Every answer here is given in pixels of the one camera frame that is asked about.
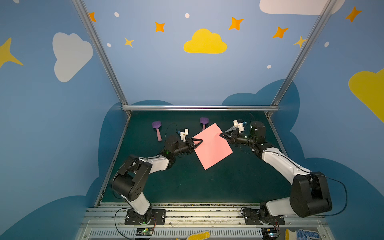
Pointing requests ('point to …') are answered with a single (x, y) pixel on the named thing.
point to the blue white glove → (300, 234)
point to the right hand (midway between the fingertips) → (220, 134)
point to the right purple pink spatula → (204, 120)
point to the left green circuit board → (144, 231)
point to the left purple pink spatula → (157, 124)
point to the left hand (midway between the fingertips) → (203, 143)
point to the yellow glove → (198, 235)
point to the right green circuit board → (269, 233)
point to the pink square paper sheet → (214, 147)
